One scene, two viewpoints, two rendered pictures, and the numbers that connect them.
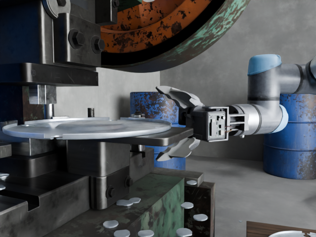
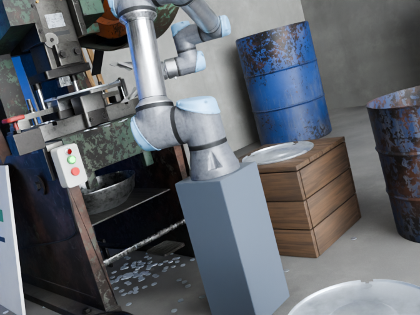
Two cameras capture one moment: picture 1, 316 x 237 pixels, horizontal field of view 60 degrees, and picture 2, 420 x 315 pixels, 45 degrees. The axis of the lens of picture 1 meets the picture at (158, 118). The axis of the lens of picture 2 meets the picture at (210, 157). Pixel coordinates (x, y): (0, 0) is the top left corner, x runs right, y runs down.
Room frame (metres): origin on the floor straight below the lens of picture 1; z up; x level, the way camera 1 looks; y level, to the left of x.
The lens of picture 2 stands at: (-1.09, -1.09, 0.77)
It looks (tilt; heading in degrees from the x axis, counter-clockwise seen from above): 10 degrees down; 26
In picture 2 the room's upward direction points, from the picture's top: 15 degrees counter-clockwise
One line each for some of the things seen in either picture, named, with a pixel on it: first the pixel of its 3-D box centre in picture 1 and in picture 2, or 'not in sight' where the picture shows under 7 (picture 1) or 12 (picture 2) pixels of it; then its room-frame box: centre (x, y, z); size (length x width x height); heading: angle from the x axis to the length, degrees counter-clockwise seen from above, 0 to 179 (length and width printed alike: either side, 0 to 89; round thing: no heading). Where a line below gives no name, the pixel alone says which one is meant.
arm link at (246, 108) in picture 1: (239, 121); (170, 69); (0.65, -0.19, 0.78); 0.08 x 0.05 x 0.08; 28
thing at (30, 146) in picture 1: (44, 135); (70, 102); (0.55, 0.23, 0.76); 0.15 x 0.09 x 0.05; 156
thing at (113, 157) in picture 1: (116, 163); (94, 106); (0.48, 0.07, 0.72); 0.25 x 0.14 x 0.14; 66
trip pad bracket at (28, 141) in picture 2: not in sight; (31, 157); (0.18, 0.15, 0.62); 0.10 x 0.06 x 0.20; 156
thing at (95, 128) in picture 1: (92, 125); (82, 91); (0.50, 0.12, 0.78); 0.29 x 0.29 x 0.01
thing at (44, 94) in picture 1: (44, 94); (64, 81); (0.55, 0.23, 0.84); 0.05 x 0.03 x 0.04; 156
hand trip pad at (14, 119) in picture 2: not in sight; (16, 127); (0.16, 0.16, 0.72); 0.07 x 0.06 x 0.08; 66
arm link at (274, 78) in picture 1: (270, 78); (187, 35); (0.69, -0.28, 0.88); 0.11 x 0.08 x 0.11; 98
